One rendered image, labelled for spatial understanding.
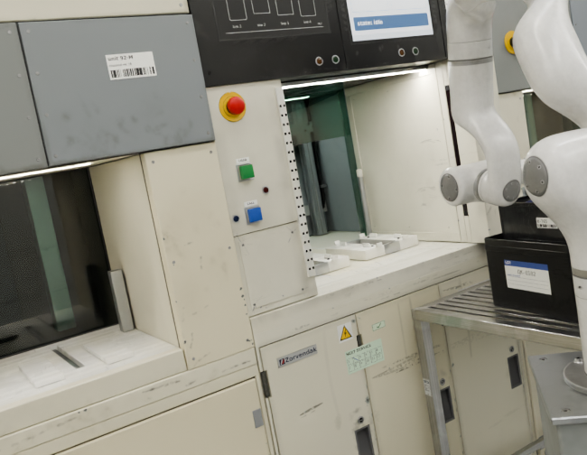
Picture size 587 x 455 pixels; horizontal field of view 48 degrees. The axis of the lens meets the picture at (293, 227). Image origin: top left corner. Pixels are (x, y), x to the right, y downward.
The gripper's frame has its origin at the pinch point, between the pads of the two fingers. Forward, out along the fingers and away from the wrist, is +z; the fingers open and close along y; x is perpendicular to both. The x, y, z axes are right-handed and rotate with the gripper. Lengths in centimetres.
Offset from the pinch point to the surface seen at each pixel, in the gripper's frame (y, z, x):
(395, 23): -33, -15, 42
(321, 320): -28, -54, -28
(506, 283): -7.5, -13.7, -26.5
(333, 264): -50, -37, -20
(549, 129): -94, 95, 3
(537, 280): 3.1, -13.8, -24.7
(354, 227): -109, 3, -19
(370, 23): -32, -24, 42
